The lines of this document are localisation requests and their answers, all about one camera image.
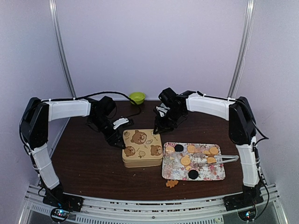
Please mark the round patterned biscuit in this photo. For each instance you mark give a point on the round patterned biscuit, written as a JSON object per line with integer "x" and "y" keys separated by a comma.
{"x": 169, "y": 149}

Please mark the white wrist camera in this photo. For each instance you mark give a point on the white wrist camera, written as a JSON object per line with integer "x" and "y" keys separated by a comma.
{"x": 161, "y": 110}
{"x": 122, "y": 122}

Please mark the gold cookie tin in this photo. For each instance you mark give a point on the gold cookie tin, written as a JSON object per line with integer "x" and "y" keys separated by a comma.
{"x": 142, "y": 163}

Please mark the green bowl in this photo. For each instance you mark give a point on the green bowl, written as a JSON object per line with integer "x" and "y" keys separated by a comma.
{"x": 138, "y": 97}

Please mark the aluminium front rail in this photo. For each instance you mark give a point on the aluminium front rail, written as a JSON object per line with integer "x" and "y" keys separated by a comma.
{"x": 208, "y": 210}

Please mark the metal serving tongs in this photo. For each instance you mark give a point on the metal serving tongs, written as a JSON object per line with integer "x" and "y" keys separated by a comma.
{"x": 208, "y": 159}

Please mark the brown tree cookie on table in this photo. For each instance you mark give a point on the brown tree cookie on table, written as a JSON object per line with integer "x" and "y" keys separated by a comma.
{"x": 171, "y": 183}

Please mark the black sandwich cookie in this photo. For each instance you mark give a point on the black sandwich cookie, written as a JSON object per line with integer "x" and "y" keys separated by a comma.
{"x": 193, "y": 174}

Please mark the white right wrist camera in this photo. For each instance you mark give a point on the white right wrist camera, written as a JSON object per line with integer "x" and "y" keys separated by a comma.
{"x": 161, "y": 110}

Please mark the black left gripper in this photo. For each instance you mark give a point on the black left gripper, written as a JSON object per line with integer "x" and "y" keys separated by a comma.
{"x": 119, "y": 138}

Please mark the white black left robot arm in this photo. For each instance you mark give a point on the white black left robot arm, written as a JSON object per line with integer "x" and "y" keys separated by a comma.
{"x": 33, "y": 131}

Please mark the aluminium corner post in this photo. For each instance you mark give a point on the aluminium corner post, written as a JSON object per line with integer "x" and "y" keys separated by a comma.
{"x": 59, "y": 40}
{"x": 245, "y": 39}

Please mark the aluminium corner post right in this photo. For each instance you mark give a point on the aluminium corner post right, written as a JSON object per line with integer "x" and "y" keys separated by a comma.
{"x": 245, "y": 39}

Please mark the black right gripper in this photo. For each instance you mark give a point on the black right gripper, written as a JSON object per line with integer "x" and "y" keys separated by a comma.
{"x": 158, "y": 122}

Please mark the floral cookie tray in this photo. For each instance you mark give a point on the floral cookie tray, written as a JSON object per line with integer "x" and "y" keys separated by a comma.
{"x": 176, "y": 165}

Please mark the aluminium corner post left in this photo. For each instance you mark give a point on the aluminium corner post left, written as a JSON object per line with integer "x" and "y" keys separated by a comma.
{"x": 59, "y": 40}

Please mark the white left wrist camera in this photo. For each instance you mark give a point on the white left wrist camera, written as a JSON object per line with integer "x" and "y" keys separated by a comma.
{"x": 122, "y": 122}

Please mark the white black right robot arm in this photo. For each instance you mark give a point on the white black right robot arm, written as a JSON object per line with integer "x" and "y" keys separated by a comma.
{"x": 242, "y": 130}

